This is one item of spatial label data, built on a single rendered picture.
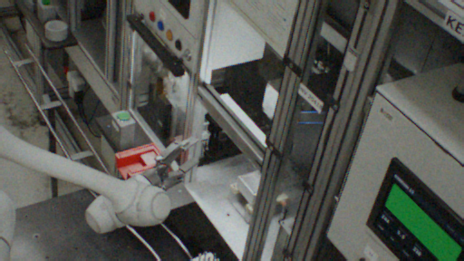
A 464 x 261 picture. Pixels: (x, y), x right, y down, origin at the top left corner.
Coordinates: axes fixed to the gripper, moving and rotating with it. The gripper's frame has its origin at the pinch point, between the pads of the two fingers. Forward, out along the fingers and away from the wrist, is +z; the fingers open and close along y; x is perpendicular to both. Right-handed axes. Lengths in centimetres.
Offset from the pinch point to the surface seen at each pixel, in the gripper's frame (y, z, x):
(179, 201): -21.0, -2.8, 3.3
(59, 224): -38, -27, 42
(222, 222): -23.4, 0.6, -12.7
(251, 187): -12.7, 11.0, -16.5
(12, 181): -95, 8, 138
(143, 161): -15.0, -0.5, 22.4
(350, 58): 61, -9, -58
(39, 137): -94, 40, 157
